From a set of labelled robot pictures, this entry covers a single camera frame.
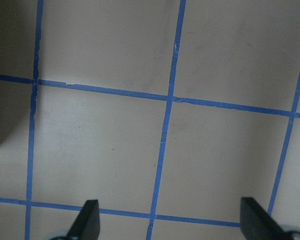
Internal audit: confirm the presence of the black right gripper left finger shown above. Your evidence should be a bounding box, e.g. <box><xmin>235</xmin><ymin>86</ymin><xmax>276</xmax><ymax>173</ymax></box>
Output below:
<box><xmin>66</xmin><ymin>199</ymin><xmax>101</xmax><ymax>240</ymax></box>

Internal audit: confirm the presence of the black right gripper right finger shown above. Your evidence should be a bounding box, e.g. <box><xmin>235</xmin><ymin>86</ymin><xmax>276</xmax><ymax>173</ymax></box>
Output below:
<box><xmin>240</xmin><ymin>197</ymin><xmax>287</xmax><ymax>240</ymax></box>

